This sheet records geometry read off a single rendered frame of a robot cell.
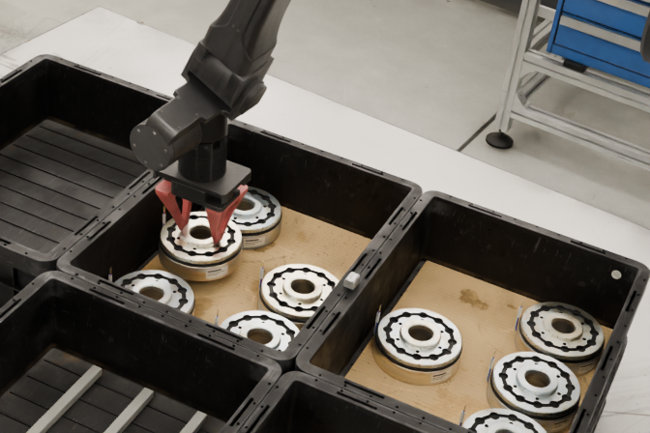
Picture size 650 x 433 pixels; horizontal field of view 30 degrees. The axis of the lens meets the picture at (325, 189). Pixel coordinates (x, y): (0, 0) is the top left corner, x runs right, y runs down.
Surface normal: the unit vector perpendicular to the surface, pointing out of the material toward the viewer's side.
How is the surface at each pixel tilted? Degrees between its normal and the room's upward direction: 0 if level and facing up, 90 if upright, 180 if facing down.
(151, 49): 0
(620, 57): 90
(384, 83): 0
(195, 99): 24
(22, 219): 0
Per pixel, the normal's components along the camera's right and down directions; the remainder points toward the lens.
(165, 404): 0.11, -0.82
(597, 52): -0.51, 0.43
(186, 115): 0.37, -0.55
